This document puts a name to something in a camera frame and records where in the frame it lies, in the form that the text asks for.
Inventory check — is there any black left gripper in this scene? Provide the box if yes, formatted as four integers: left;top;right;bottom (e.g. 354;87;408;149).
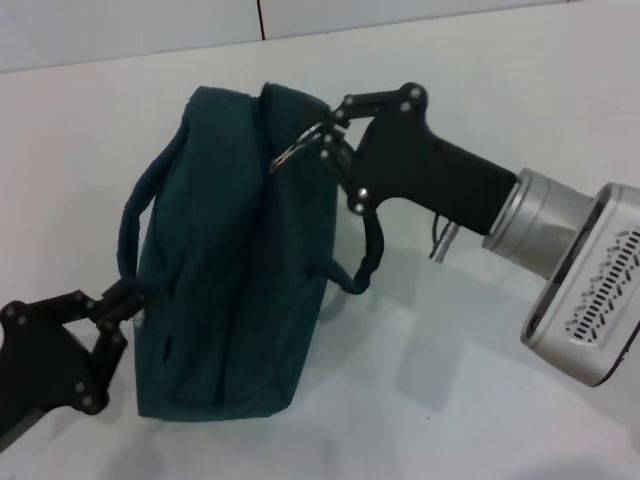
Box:
0;278;147;437

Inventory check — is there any grey right wrist cable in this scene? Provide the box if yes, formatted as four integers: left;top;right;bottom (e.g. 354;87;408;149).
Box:
426;211;462;265

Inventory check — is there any silver zipper pull ring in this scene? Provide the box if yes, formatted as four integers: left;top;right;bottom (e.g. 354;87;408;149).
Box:
268;121;337;175

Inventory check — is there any dark teal fabric lunch bag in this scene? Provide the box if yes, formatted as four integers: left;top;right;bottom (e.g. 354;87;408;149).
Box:
116;81;387;421

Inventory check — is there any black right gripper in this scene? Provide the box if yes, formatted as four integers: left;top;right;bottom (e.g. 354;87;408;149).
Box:
318;81;520;239

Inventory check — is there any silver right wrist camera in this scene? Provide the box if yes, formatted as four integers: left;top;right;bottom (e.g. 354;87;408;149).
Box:
518;181;640;390

